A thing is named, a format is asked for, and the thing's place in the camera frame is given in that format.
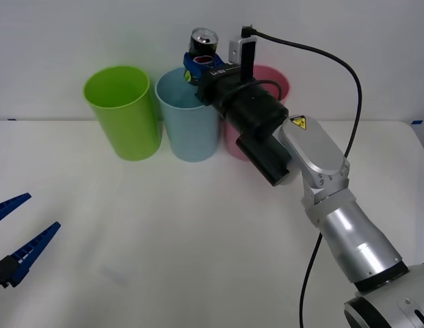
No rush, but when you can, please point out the green plastic bin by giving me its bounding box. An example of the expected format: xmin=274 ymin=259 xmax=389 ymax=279
xmin=82 ymin=66 xmax=162 ymax=162

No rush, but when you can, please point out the pink plastic bin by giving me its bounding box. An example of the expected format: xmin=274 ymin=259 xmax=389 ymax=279
xmin=222 ymin=65 xmax=291 ymax=162

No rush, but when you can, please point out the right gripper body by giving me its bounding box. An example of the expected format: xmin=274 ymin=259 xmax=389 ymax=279
xmin=196 ymin=62 xmax=265 ymax=107

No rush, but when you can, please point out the pale blue plastic bin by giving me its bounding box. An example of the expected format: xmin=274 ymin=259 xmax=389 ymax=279
xmin=154 ymin=66 xmax=222 ymax=163

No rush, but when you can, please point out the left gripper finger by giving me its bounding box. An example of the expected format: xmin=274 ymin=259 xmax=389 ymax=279
xmin=0 ymin=221 xmax=62 ymax=288
xmin=0 ymin=192 xmax=32 ymax=227

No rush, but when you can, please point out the black drink can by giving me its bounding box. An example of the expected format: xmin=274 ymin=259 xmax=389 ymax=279
xmin=184 ymin=27 xmax=220 ymax=85

